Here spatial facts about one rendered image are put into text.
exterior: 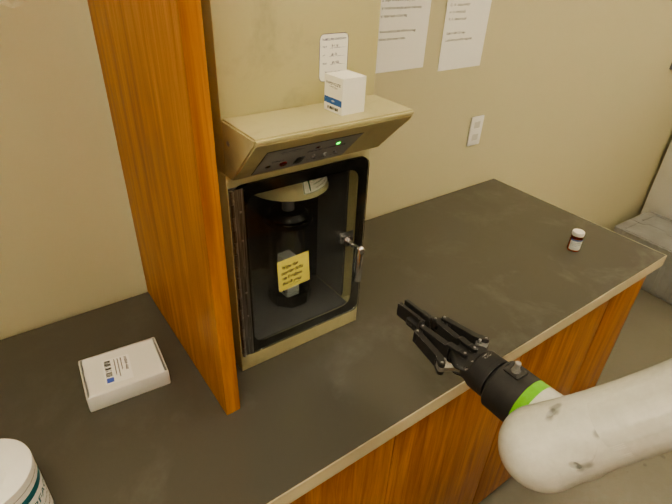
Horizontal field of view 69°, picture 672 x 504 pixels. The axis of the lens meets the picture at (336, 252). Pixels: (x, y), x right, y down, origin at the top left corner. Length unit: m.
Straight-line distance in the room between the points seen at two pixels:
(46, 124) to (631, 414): 1.14
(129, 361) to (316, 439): 0.44
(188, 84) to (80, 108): 0.55
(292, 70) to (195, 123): 0.23
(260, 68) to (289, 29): 0.08
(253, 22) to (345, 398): 0.74
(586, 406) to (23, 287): 1.18
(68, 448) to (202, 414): 0.24
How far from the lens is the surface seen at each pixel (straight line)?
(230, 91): 0.84
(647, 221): 3.69
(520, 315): 1.40
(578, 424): 0.67
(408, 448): 1.26
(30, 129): 1.22
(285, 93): 0.88
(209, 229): 0.79
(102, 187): 1.29
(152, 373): 1.13
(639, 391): 0.66
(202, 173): 0.75
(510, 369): 0.86
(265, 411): 1.07
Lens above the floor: 1.76
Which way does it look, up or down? 33 degrees down
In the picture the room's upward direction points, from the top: 3 degrees clockwise
